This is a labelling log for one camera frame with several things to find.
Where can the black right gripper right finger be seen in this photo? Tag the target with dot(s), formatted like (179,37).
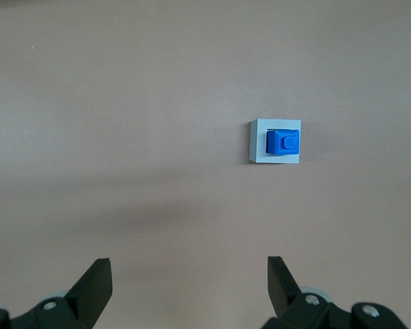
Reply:
(294,305)

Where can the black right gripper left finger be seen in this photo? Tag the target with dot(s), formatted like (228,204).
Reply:
(76,301)

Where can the blue plastic part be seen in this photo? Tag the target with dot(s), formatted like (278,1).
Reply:
(283,142)

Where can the gray square base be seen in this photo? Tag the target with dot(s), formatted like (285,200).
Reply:
(258,141)

